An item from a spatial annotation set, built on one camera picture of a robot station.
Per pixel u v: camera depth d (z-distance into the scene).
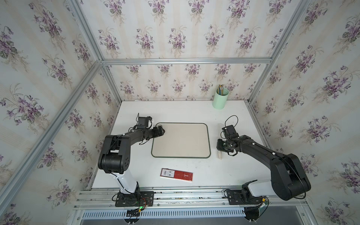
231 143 0.66
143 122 0.78
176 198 0.75
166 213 0.76
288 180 0.43
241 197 0.73
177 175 0.80
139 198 0.67
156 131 0.86
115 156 0.48
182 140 0.95
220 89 1.07
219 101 1.12
